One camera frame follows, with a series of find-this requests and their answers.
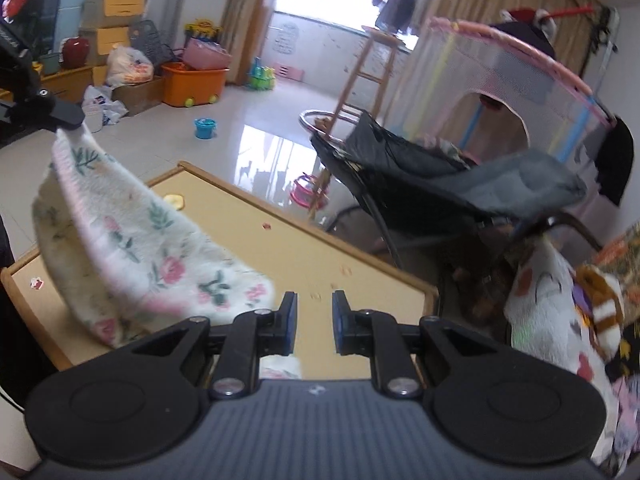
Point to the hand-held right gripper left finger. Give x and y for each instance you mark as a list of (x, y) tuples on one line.
[(290, 320)]

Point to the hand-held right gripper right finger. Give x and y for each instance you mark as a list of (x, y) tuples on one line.
[(340, 320)]

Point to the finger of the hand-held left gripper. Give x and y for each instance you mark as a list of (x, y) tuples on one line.
[(65, 115)]

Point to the floral baby garment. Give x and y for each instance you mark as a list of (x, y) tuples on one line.
[(125, 240)]

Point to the wooden television cabinet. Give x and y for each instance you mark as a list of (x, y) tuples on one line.
[(65, 85)]

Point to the green cup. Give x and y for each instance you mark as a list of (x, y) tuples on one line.
[(50, 64)]

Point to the white blue plastic bag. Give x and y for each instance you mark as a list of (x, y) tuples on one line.
[(102, 107)]

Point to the red vase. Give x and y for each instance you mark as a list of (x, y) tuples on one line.
[(75, 52)]

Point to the wooden low table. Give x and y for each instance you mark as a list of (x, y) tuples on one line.
[(300, 255)]

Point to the television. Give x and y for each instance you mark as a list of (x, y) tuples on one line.
[(30, 5)]

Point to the cardboard box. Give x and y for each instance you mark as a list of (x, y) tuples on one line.
[(137, 95)]

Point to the red printed plastic bag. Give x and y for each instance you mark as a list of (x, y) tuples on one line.
[(129, 67)]

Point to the black plastic basket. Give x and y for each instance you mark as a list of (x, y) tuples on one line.
[(150, 42)]

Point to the grey yellow drawer tower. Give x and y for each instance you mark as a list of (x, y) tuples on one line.
[(120, 5)]

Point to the pink toy basket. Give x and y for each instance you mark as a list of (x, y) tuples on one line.
[(305, 192)]

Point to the orange wheeled storage bin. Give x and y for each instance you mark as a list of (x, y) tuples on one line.
[(192, 85)]

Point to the yellow round sticker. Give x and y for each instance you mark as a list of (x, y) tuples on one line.
[(174, 201)]

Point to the blue toy bucket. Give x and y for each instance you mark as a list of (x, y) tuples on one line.
[(205, 130)]

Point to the pink plastic basket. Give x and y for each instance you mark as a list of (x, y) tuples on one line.
[(205, 55)]

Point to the yellow toy rack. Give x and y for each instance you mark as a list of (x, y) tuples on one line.
[(202, 29)]

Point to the red white sticker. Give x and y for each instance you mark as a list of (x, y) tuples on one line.
[(36, 283)]

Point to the small brown plush toy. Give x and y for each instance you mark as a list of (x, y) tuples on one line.
[(322, 123)]

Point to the green toy bowling set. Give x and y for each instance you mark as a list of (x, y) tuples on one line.
[(262, 77)]

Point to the heart patterned quilt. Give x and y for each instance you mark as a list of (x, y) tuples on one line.
[(540, 280)]

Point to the silver hula hoop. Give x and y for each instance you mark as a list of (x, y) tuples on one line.
[(320, 110)]

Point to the grey folding lounge chair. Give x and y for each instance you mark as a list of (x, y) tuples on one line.
[(500, 180)]

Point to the pink box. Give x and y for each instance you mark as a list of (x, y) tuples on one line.
[(290, 72)]

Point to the wooden bar stool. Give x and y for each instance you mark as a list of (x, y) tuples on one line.
[(372, 85)]

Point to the purple toy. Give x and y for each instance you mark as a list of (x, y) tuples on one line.
[(581, 296)]

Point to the dark wooden armchair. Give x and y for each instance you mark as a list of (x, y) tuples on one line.
[(575, 222)]

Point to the brown white plush toy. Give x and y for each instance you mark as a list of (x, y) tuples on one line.
[(602, 305)]

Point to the floral golden cushion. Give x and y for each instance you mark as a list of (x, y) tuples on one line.
[(620, 250)]

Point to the black cushion yellow trees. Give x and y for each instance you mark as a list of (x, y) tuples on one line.
[(627, 357)]

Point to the mesh play tent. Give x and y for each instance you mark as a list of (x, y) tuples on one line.
[(540, 95)]

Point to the lilac printed cloth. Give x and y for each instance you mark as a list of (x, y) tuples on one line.
[(627, 420)]

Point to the black hanging garment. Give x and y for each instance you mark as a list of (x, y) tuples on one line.
[(615, 160)]

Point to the white wall chart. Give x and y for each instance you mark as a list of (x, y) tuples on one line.
[(285, 39)]

